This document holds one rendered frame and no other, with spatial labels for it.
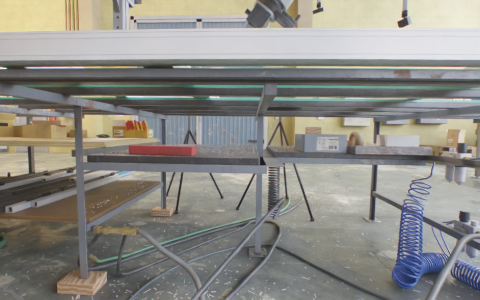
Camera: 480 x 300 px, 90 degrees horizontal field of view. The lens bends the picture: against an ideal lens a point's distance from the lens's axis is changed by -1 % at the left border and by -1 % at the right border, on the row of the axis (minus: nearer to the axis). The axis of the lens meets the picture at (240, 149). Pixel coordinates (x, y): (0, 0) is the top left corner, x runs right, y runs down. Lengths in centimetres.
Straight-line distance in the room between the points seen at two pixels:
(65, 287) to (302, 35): 130
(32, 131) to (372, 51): 197
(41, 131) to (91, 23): 680
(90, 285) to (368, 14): 838
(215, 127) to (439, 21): 694
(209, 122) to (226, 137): 68
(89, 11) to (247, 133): 558
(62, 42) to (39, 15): 943
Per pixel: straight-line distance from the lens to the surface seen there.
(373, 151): 144
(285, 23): 76
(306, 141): 138
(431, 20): 930
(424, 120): 846
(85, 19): 879
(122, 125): 211
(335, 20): 818
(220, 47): 62
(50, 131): 201
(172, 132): 747
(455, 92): 113
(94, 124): 812
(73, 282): 136
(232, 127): 712
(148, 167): 106
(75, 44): 75
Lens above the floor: 69
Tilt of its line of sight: 4 degrees down
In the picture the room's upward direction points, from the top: 1 degrees clockwise
